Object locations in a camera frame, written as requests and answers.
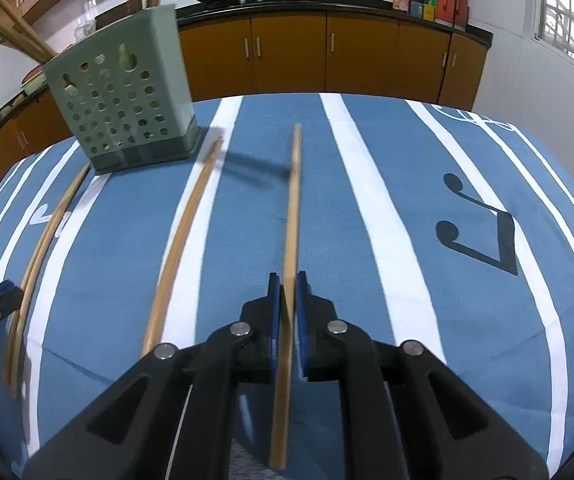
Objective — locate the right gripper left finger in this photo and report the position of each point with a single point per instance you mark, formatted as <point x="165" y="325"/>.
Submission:
<point x="171" y="415"/>

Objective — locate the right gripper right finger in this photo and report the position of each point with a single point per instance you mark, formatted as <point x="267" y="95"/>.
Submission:
<point x="405" y="414"/>

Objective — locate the lower wooden kitchen cabinets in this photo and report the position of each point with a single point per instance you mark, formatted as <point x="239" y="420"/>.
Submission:
<point x="292" y="48"/>

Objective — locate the blue white striped tablecloth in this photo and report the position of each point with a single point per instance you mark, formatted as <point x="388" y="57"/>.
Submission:
<point x="417" y="221"/>

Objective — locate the green perforated utensil holder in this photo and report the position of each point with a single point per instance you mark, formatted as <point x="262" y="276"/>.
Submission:
<point x="124" y="93"/>

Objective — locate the chopstick bundle left in holder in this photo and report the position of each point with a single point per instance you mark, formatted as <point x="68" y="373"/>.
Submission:
<point x="27" y="40"/>

